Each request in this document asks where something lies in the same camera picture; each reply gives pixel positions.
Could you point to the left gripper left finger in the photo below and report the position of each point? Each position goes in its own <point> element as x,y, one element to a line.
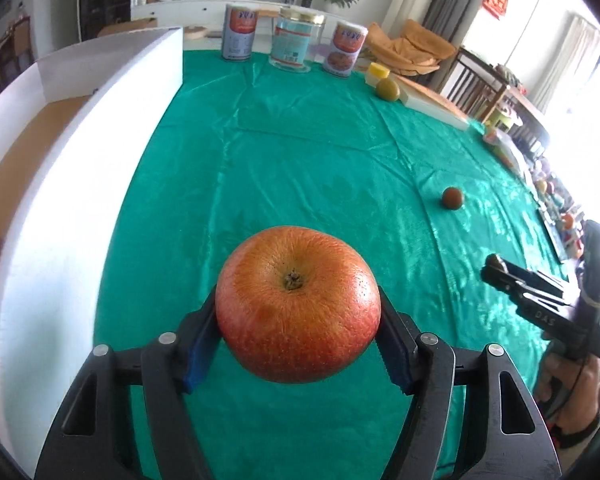
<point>92,435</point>

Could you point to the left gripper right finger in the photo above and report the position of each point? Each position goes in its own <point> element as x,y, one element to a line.
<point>503,433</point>

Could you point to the red apple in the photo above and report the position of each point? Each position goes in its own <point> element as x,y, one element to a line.
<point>296,305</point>

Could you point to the right hand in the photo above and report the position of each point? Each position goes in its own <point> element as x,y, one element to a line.
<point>583,382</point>

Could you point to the small brownish tangerine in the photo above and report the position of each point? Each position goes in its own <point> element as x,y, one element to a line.
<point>452,198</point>

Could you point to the white plastic bag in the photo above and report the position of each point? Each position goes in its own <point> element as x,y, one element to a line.
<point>505,150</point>

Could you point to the green tablecloth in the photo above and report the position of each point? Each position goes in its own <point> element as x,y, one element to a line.
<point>245,146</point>

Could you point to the white cardboard box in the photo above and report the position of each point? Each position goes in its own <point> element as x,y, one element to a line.
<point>56,244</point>

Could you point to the dark wooden crib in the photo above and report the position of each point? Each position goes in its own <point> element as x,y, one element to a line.
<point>486,94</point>

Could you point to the yellow-green pear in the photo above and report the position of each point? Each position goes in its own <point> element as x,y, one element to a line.
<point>388,90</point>

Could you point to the yellow cup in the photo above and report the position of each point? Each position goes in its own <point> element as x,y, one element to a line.
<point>375,73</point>

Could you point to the orange lounge chair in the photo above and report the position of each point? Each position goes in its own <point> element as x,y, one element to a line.
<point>416,51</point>

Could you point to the right red-label tin can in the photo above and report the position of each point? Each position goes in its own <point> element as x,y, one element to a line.
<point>344,48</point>

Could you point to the red-label tin can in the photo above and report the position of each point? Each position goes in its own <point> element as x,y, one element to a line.
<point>239,28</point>
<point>344,48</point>

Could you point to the clear glass jar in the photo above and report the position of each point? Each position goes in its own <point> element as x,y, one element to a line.
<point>296,36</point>

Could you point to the left red-label tin can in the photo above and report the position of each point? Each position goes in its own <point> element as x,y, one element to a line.
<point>239,28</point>

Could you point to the white tv cabinet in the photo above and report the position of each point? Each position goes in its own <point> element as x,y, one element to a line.
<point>207,13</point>

